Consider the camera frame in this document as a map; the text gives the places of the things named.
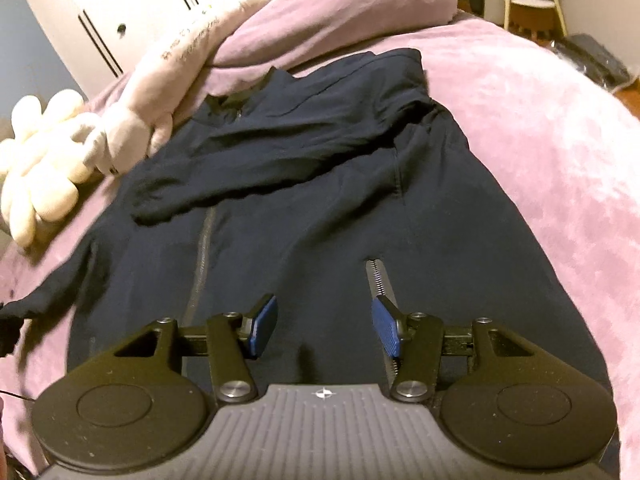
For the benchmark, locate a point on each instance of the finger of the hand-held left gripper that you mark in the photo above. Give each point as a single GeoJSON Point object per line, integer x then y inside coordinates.
{"type": "Point", "coordinates": [7, 335]}

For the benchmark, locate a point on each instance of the dark navy zip jacket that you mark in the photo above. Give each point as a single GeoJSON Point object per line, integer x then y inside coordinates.
{"type": "Point", "coordinates": [310, 185]}

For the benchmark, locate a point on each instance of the long pale pink plush toy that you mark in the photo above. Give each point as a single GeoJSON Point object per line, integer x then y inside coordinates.
{"type": "Point", "coordinates": [165, 75]}

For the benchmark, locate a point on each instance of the pink fleece bed blanket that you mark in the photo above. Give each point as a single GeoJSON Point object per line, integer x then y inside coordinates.
{"type": "Point", "coordinates": [530, 140]}

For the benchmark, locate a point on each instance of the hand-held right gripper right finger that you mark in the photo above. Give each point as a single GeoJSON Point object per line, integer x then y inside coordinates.
{"type": "Point", "coordinates": [385, 327]}

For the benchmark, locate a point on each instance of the black bag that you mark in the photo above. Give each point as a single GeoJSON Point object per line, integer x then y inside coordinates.
{"type": "Point", "coordinates": [595, 57]}

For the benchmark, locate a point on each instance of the stool with yellow legs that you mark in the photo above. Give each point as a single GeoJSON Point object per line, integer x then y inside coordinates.
{"type": "Point", "coordinates": [532, 10]}

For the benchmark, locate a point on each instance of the cream flower plush toy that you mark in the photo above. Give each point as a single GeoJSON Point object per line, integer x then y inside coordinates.
{"type": "Point", "coordinates": [45, 170]}

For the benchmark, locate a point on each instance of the pink fleece pillow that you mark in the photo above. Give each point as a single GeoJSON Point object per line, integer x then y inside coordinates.
{"type": "Point", "coordinates": [350, 5]}

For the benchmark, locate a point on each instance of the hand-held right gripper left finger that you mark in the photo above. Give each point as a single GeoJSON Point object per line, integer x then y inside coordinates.
{"type": "Point", "coordinates": [264, 322]}

